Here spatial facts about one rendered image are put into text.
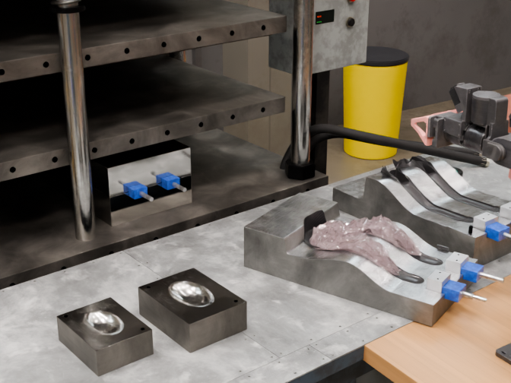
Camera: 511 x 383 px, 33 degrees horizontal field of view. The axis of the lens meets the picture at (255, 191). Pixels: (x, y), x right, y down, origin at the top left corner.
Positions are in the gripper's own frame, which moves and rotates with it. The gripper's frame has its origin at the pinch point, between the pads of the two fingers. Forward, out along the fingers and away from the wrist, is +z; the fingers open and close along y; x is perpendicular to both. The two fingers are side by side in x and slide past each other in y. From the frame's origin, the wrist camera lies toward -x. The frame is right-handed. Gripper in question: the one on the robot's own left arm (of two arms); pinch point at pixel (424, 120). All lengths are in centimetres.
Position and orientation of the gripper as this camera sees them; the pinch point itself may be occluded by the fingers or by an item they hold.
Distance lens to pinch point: 201.1
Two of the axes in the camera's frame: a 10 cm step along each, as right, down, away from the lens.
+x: 0.1, 9.3, 3.6
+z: -5.5, -3.0, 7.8
